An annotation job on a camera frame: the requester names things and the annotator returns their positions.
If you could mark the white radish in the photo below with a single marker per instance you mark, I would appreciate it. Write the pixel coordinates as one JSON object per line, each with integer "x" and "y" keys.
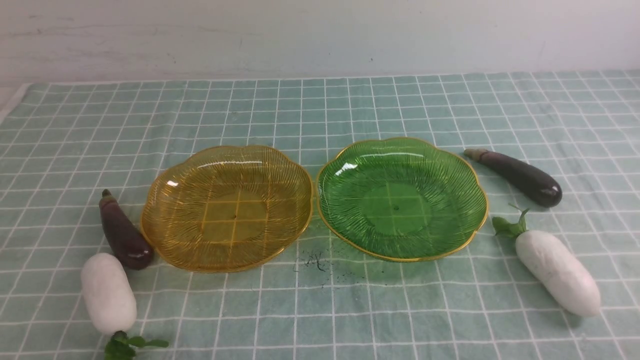
{"x": 112, "y": 307}
{"x": 553, "y": 264}

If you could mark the green checked tablecloth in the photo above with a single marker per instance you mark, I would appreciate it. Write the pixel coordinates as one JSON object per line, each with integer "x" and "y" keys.
{"x": 321, "y": 299}

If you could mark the amber plastic plate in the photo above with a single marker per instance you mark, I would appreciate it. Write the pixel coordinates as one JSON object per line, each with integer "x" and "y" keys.
{"x": 227, "y": 208}

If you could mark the green plastic plate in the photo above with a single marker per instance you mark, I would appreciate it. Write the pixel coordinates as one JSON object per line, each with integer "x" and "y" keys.
{"x": 401, "y": 199}

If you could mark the purple eggplant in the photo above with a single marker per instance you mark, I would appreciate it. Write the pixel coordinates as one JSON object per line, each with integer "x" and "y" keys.
{"x": 534, "y": 183}
{"x": 127, "y": 243}

